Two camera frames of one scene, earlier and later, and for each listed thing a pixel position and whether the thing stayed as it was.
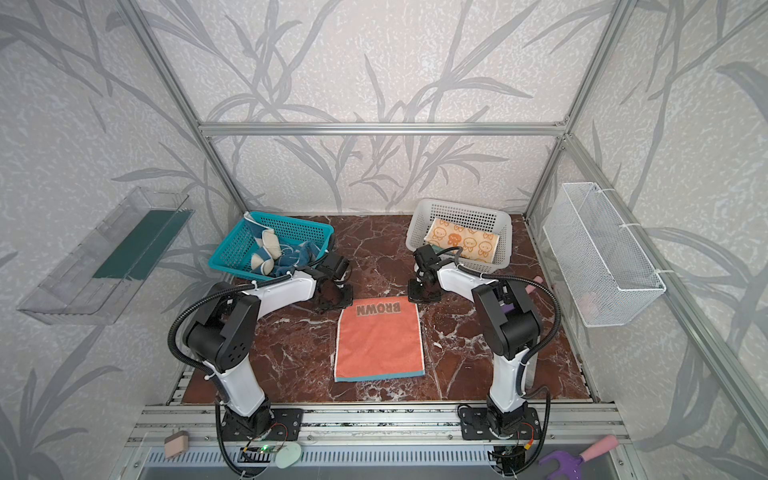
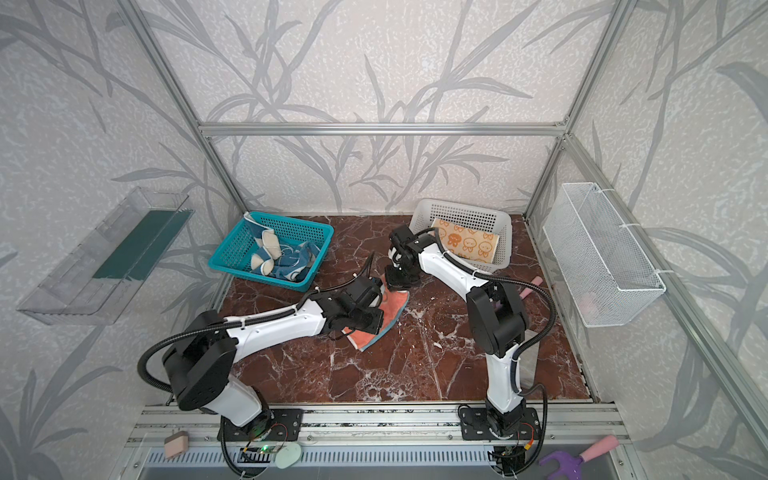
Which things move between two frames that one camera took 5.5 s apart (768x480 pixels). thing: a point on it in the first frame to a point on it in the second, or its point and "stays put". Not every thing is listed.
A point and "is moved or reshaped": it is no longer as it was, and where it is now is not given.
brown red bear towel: (379, 338) is moved or reshaped
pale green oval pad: (288, 454) stays put
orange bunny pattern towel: (475, 244) stays put
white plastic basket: (484, 219) stays put
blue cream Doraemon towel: (275, 260) stays put
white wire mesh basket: (605, 277) stays put
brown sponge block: (176, 444) stays put
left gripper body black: (333, 294) to (367, 321)
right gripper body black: (424, 291) to (401, 273)
